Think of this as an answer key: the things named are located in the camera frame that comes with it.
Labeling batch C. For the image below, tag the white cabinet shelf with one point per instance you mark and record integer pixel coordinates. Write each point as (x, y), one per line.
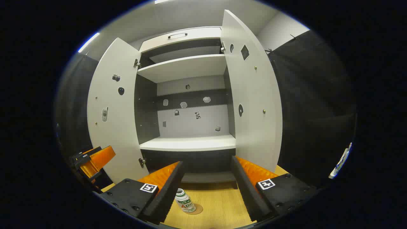
(184, 68)
(190, 143)

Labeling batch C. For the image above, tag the white cabinet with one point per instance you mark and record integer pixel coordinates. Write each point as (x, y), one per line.
(190, 124)

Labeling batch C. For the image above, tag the round cork coaster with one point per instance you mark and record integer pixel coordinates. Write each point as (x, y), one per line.
(198, 210)

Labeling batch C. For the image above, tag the black backdrop cloth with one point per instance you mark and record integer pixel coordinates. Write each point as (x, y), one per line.
(74, 105)
(311, 111)

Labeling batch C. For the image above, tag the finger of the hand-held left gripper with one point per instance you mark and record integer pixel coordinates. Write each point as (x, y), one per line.
(103, 156)
(90, 171)

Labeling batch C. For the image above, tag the white drink bottle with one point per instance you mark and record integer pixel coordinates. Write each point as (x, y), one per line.
(184, 202)

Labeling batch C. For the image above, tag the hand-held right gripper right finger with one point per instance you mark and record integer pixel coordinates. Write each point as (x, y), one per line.
(248, 194)

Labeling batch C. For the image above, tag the large ceiling light panel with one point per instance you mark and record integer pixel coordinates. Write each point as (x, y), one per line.
(162, 1)

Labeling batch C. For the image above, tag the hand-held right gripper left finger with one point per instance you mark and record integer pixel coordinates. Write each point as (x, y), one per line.
(168, 194)

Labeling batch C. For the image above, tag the white cabinet drawer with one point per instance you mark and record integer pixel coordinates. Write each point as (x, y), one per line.
(197, 36)

